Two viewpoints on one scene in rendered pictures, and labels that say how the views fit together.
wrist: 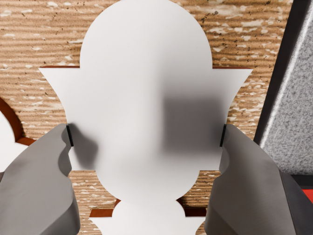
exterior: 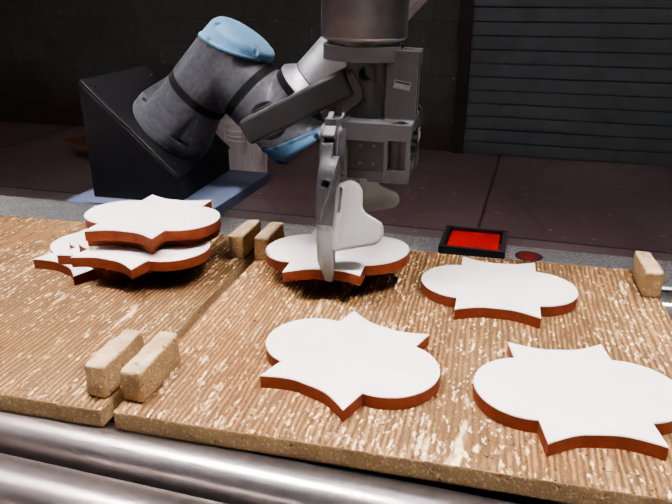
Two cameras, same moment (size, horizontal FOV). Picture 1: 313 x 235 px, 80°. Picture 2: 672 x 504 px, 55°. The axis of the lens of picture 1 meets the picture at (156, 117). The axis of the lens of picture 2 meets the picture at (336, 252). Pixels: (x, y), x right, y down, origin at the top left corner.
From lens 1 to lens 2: 63 cm
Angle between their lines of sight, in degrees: 75
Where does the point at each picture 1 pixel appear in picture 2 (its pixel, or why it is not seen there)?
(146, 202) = (403, 251)
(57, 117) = (328, 313)
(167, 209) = (447, 270)
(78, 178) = (403, 317)
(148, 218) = (460, 280)
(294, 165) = (431, 247)
